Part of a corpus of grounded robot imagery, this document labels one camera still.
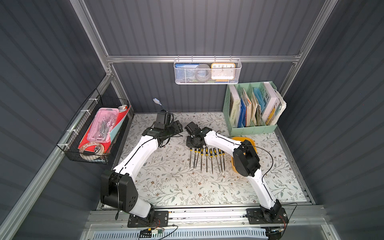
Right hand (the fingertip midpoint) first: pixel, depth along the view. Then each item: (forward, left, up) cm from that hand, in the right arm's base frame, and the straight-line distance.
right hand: (192, 142), depth 98 cm
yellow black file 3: (-7, -10, -4) cm, 13 cm away
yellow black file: (-7, -16, -5) cm, 18 cm away
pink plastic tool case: (-8, +43, +27) cm, 52 cm away
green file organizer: (+16, -38, +15) cm, 44 cm away
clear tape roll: (-26, +40, +27) cm, 55 cm away
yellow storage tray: (+6, -34, -5) cm, 35 cm away
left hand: (-1, +8, +17) cm, 19 cm away
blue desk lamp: (+20, +23, +18) cm, 35 cm away
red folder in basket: (-19, +38, +24) cm, 49 cm away
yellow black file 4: (-7, -6, -4) cm, 10 cm away
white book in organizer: (+19, -52, +16) cm, 58 cm away
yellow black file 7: (-5, +1, -2) cm, 5 cm away
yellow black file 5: (-4, -4, -5) cm, 8 cm away
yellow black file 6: (-4, -2, -5) cm, 7 cm away
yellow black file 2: (-8, -13, -5) cm, 16 cm away
